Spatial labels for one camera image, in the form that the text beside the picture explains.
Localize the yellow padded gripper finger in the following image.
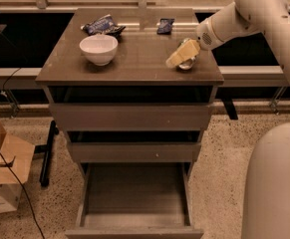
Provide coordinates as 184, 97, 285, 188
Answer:
165, 39, 200, 68

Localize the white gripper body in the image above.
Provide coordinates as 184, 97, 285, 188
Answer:
195, 15, 224, 50

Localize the green soda can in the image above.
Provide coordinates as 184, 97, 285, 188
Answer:
178, 38, 199, 70

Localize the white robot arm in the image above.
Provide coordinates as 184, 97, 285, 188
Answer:
166, 0, 290, 239

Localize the grey drawer cabinet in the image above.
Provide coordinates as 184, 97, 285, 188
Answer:
35, 7, 225, 239

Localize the top grey drawer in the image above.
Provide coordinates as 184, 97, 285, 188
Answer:
48, 86, 215, 131

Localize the middle grey drawer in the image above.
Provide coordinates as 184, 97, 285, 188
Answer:
68, 130, 200, 162

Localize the bottom grey open drawer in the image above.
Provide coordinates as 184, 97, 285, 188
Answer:
66, 163, 204, 239

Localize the small blue snack bag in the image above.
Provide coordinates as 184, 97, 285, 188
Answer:
156, 18, 174, 35

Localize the black stand leg right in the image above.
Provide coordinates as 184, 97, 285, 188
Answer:
220, 91, 238, 120

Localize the black stand leg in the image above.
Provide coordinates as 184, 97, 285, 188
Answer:
34, 120, 59, 187
220, 91, 238, 120

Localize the large blue chip bag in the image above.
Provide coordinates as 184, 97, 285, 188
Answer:
81, 14, 126, 38

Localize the white ceramic bowl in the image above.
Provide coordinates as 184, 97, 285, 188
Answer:
79, 35, 119, 66

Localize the black stand leg left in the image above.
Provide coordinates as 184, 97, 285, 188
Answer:
34, 120, 59, 187

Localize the open cardboard box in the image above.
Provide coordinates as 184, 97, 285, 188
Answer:
0, 122, 35, 213

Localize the black cable on floor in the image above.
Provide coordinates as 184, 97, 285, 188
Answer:
0, 124, 46, 239

